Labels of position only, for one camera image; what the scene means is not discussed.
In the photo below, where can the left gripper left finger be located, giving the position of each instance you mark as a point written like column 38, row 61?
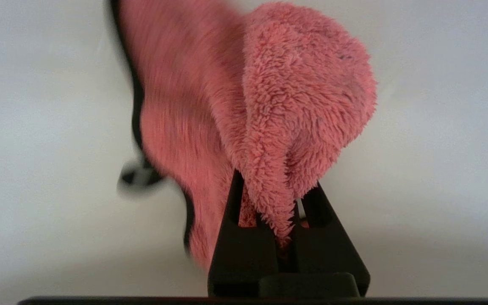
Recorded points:
column 239, row 254

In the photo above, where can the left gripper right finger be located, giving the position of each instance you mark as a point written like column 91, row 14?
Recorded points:
column 333, row 254

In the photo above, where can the pink fluffy cleaning cloth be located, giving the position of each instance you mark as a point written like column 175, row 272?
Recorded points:
column 290, row 93

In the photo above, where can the beige wash basin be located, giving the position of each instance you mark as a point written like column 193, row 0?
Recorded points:
column 36, row 127

